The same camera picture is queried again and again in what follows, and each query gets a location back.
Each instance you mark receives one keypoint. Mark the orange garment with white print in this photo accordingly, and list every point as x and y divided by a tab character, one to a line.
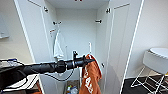
90	76

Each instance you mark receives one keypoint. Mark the white wardrobe door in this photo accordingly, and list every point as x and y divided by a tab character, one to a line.
121	46
33	40

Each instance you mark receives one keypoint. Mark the silver door hinge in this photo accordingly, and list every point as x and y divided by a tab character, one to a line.
102	65
108	10
46	9

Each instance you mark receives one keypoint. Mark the white t-shirt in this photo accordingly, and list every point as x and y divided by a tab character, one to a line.
59	46

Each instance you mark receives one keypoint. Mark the brown storage box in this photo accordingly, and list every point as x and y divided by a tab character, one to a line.
71	85

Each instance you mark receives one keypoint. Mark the pale blue packet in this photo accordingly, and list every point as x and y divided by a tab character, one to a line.
74	90

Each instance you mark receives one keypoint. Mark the white wardrobe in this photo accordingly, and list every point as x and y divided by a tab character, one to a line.
78	36

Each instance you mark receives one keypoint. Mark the white hanger with white shirt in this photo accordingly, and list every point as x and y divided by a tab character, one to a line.
59	30

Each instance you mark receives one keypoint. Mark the orange label strip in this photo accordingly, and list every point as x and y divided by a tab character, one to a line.
52	31

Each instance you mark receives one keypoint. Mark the orange folding legs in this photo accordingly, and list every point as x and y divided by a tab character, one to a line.
38	88

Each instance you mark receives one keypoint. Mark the black wardrobe hook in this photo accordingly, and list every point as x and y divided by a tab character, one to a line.
98	21

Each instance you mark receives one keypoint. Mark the black hook near orange label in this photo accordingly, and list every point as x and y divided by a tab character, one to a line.
56	23

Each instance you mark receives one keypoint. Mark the pale blue padded board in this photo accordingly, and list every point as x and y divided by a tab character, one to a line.
160	50

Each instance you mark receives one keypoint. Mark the grey wall panel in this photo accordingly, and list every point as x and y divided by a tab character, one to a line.
2	26

